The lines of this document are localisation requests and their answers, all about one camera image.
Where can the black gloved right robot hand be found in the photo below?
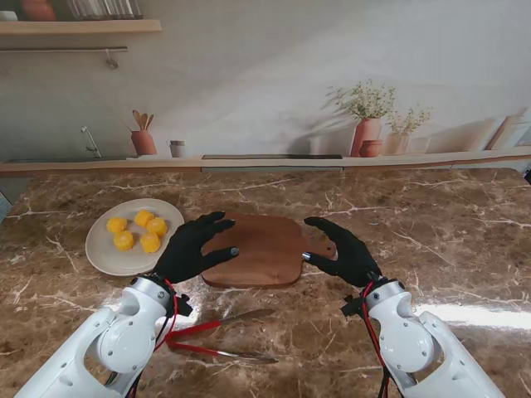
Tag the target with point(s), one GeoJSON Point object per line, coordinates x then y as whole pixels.
{"type": "Point", "coordinates": [350, 253]}

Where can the white round plate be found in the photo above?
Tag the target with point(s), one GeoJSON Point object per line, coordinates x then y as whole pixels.
{"type": "Point", "coordinates": [112, 248]}

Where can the brown wooden cutting board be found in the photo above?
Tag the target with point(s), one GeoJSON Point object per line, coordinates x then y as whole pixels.
{"type": "Point", "coordinates": [265, 253]}

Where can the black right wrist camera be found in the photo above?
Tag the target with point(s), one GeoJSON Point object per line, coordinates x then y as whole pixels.
{"type": "Point", "coordinates": [352, 307]}

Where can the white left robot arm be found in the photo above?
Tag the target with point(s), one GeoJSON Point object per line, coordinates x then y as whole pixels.
{"type": "Point", "coordinates": [99, 348]}

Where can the printed kitchen scene backdrop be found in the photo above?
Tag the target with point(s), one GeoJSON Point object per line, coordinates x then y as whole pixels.
{"type": "Point", "coordinates": [249, 83]}

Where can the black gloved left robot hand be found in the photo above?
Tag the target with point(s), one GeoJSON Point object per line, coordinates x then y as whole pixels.
{"type": "Point", "coordinates": [186, 253]}

